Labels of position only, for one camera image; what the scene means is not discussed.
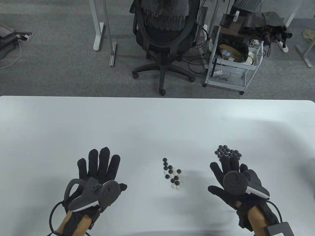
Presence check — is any group of black go stones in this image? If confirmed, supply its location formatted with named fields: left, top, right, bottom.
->
left=216, top=145, right=242, bottom=161

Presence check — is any aluminium profile post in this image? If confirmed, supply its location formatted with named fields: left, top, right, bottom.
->
left=102, top=0, right=116, bottom=67

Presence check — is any white wheeled utility cart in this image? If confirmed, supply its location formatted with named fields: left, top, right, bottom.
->
left=203, top=12, right=265, bottom=96

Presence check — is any white power adapter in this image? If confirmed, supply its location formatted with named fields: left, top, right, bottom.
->
left=247, top=47, right=259, bottom=66

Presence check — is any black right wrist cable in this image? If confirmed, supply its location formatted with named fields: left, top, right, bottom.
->
left=267, top=200, right=282, bottom=223

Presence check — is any black crumpled cloth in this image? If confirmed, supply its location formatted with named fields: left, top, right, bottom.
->
left=240, top=12, right=293, bottom=49

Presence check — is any grey desk leg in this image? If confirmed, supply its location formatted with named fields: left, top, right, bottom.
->
left=295, top=41, right=315, bottom=68

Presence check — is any grey white right hand controller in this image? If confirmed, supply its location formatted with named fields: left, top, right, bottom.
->
left=223, top=170, right=270, bottom=199

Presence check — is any person's right hand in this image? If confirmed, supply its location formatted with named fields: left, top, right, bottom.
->
left=208, top=156, right=280, bottom=231

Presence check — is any white slanted desk leg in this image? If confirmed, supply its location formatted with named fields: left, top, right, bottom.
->
left=276, top=0, right=299, bottom=53

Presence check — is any black and tan bag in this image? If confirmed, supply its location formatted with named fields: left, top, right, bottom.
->
left=218, top=37, right=249, bottom=63

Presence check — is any black mesh office chair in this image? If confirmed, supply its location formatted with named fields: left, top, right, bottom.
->
left=130, top=0, right=208, bottom=96

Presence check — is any floor socket box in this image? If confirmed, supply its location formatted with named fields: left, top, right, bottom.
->
left=16, top=31, right=33, bottom=42

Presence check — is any person's right forearm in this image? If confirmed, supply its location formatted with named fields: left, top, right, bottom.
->
left=247, top=206, right=270, bottom=236

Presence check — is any dark grey left hand controller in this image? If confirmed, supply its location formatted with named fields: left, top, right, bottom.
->
left=64, top=177, right=121, bottom=212

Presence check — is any pile of mixed go stones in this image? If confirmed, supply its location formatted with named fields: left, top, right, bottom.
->
left=162, top=158, right=184, bottom=190

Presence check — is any white floor cable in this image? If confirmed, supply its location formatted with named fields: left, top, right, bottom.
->
left=0, top=41, right=22, bottom=69

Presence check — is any person's left forearm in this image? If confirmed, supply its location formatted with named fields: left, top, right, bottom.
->
left=58, top=213, right=91, bottom=236

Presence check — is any group of white go stones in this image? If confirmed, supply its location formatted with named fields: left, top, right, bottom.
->
left=98, top=154, right=114, bottom=166

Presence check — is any person's left hand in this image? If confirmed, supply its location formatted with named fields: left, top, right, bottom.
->
left=59, top=147, right=128, bottom=233

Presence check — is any black right wrist sensor box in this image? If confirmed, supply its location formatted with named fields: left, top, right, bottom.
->
left=265, top=222, right=294, bottom=236

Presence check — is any black phone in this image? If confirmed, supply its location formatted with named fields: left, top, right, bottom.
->
left=220, top=14, right=234, bottom=27

